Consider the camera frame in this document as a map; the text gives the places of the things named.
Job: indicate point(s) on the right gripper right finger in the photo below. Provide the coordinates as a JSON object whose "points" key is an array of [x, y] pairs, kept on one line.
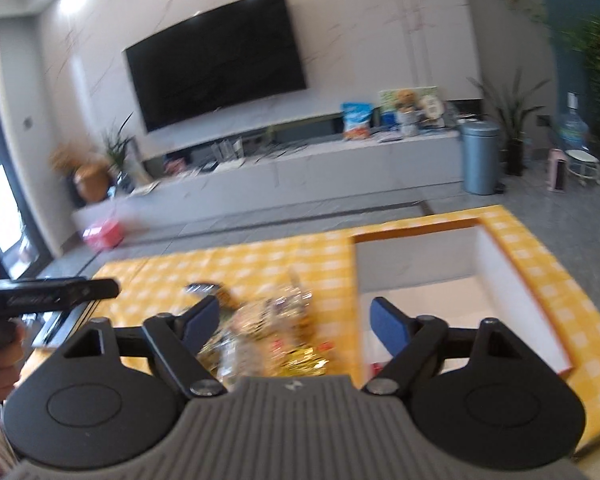
{"points": [[418, 346]]}

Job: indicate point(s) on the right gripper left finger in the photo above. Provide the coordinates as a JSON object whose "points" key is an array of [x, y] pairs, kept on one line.
{"points": [[170, 344]]}

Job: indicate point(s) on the left hand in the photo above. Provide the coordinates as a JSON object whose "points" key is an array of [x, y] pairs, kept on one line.
{"points": [[10, 358]]}

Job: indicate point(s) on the yellow label cracker bag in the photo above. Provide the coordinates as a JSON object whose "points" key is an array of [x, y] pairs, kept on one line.
{"points": [[230, 357]]}

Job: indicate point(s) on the blue peanut snack bag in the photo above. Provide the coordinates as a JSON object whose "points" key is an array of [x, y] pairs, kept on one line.
{"points": [[220, 292]]}

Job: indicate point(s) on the orange cardboard box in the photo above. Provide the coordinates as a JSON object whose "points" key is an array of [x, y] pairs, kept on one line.
{"points": [[456, 270]]}

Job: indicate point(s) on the colourful veggie chips bag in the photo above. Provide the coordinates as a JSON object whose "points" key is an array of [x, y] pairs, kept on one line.
{"points": [[282, 312]]}

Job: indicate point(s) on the pink storage box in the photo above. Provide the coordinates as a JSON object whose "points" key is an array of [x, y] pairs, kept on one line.
{"points": [[104, 235]]}

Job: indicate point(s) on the yellow checkered tablecloth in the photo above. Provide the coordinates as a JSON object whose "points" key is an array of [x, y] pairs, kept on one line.
{"points": [[324, 263]]}

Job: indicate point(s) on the orange ceramic vase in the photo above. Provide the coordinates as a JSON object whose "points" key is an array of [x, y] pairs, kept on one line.
{"points": [[92, 182]]}

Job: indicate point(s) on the dried flowers dark vase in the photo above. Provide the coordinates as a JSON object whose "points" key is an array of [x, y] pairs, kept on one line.
{"points": [[64, 161]]}

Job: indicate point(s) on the white marble tv console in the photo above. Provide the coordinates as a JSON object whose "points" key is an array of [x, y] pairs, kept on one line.
{"points": [[325, 171]]}

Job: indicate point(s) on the green plant in glass vase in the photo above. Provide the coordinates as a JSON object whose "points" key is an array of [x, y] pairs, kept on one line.
{"points": [[116, 145]]}

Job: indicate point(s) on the blue grey trash can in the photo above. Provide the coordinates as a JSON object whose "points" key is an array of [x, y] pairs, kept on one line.
{"points": [[481, 157]]}

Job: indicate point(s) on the pink small heater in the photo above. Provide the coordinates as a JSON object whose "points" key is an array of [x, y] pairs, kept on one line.
{"points": [[557, 170]]}

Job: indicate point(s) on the teddy bear toy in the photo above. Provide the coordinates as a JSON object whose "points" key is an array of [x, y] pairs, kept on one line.
{"points": [[407, 112]]}

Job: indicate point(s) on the blue chips bag on console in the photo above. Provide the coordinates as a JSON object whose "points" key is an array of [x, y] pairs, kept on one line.
{"points": [[356, 118]]}

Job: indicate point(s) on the white round stool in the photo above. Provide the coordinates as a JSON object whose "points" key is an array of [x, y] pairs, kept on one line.
{"points": [[584, 166]]}

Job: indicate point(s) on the tall leaf potted plant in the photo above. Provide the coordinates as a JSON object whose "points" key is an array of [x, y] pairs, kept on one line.
{"points": [[512, 109]]}

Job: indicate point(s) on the water jug with pump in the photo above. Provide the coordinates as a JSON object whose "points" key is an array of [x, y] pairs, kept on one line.
{"points": [[572, 129]]}

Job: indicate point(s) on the black television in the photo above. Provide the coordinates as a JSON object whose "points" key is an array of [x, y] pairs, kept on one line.
{"points": [[241, 52]]}

